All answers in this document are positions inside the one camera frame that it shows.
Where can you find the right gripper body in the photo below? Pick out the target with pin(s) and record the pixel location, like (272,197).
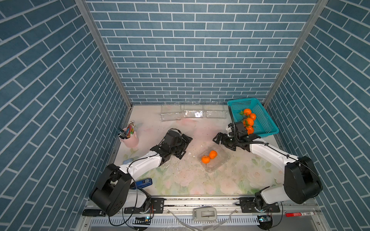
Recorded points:
(231,142)

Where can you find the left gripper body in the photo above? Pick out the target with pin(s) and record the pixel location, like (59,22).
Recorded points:
(176,149)

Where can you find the clear container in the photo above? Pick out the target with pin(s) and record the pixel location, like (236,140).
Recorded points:
(216,163)
(216,111)
(192,111)
(171,112)

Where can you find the orange pair with leaves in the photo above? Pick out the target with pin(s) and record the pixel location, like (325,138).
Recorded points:
(247,113)

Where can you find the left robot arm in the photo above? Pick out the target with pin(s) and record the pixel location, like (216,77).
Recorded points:
(116,187)

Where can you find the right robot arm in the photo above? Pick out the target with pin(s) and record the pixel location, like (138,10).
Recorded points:
(301,180)

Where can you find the teal plastic basket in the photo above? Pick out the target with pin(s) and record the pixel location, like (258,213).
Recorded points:
(263,125)

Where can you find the pink pen cup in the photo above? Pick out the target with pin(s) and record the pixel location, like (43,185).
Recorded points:
(129,136)

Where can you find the blue card on table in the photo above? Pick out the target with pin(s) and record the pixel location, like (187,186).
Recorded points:
(141,184)

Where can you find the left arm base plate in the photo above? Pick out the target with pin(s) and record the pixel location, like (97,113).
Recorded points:
(152,205)

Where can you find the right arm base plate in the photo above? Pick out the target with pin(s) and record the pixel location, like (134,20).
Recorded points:
(253,204)

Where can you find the grey box on rail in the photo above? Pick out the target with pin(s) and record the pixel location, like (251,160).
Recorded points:
(204,214)

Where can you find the black device on rail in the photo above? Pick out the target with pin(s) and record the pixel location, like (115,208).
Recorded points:
(93,213)

